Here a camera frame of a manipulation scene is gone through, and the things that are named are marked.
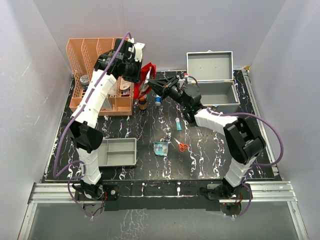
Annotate grey metal medicine case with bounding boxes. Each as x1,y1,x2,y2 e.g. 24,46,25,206
186,50,240,114

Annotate red first aid pouch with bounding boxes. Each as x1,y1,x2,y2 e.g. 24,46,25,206
133,62,156,100

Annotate teal ointment tube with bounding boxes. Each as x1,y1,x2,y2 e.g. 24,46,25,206
175,117,182,131

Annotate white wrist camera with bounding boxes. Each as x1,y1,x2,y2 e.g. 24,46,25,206
176,73,189,82
133,42,145,62

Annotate orange plastic file organizer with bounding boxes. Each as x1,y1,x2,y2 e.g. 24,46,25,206
65,37,135,117

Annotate aluminium frame rail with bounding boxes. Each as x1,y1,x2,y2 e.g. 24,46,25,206
17,67,309,240

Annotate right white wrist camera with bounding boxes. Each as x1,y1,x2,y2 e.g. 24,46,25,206
176,73,189,82

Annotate small blue label bottle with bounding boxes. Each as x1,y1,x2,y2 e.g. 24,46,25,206
154,95,162,107

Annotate round blue tin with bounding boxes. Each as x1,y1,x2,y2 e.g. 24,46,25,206
80,75,90,91

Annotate medical gauze packet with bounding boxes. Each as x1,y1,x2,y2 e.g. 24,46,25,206
142,70,151,92

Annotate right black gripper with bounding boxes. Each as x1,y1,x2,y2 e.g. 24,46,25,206
147,76,190,110

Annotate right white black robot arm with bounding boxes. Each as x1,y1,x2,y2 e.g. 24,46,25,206
148,76,266,199

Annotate brown syrup bottle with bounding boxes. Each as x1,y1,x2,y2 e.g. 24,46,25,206
138,97,147,111

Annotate small bag of blue items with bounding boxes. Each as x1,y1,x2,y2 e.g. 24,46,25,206
153,142,169,157

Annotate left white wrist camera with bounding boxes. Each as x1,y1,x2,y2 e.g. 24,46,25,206
133,42,145,62

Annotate grey plastic divided tray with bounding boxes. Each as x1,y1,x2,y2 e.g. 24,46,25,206
97,138,137,167

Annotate white medicine box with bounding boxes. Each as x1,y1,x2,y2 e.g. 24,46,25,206
101,97,113,111

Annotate pink oval blister pack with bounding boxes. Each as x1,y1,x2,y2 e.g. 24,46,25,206
119,77,131,91

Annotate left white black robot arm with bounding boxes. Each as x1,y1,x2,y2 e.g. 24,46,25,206
67,38,145,200

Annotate orange handled scissors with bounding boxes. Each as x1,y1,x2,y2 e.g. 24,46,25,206
173,137,189,153

